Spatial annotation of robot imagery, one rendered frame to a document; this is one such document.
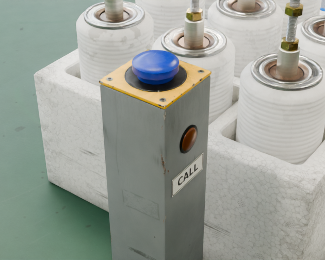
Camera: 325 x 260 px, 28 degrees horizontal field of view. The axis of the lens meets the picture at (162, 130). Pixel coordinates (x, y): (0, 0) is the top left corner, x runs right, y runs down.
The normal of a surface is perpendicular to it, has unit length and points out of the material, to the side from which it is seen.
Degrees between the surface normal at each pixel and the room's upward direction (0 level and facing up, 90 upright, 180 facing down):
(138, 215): 90
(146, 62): 0
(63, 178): 90
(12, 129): 0
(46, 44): 0
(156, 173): 90
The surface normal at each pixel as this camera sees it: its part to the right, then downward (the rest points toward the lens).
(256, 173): -0.59, 0.47
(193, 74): 0.00, -0.82
